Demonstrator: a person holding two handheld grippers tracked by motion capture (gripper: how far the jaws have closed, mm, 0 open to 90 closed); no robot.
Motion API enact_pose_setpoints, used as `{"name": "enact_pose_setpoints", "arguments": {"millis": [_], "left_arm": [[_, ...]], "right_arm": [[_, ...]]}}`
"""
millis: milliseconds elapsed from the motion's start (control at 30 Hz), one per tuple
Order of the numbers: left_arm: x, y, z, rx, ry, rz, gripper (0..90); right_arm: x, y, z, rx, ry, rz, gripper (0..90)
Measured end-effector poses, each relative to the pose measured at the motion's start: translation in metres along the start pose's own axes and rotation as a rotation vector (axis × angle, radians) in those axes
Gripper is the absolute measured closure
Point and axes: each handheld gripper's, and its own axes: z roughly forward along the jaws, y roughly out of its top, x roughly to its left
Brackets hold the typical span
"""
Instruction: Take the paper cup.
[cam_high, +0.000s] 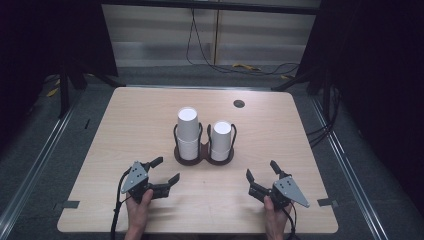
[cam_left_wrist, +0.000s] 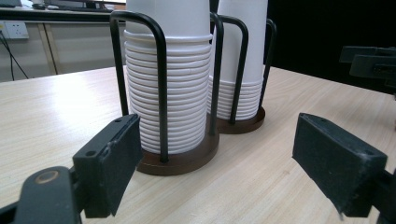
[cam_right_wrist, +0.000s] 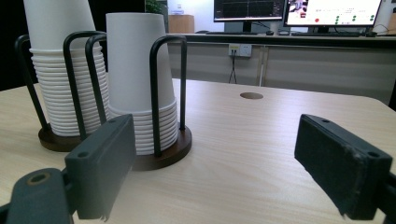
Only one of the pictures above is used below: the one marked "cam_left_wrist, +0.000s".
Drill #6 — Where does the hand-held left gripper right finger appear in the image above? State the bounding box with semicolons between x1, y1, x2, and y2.
291;112;389;218

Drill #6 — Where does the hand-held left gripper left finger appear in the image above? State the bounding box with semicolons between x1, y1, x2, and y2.
72;113;145;219

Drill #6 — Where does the black wire cup holder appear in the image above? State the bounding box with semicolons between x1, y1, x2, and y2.
109;9;225;176
214;14;278;135

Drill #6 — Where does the short stack of white cups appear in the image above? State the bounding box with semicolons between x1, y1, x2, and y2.
206;0;269;121

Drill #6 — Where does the tall stack of white cups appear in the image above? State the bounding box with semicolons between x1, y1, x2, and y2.
123;0;214;156

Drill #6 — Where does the black curtain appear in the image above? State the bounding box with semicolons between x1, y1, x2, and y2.
266;0;396;95

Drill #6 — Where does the black keyboard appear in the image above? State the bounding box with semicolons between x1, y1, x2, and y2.
46;2;106;13

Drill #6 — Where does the black hanging cable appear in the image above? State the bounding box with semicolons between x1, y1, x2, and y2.
0;29;30;81

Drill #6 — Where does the white wall socket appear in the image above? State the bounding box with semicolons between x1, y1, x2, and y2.
2;21;30;40

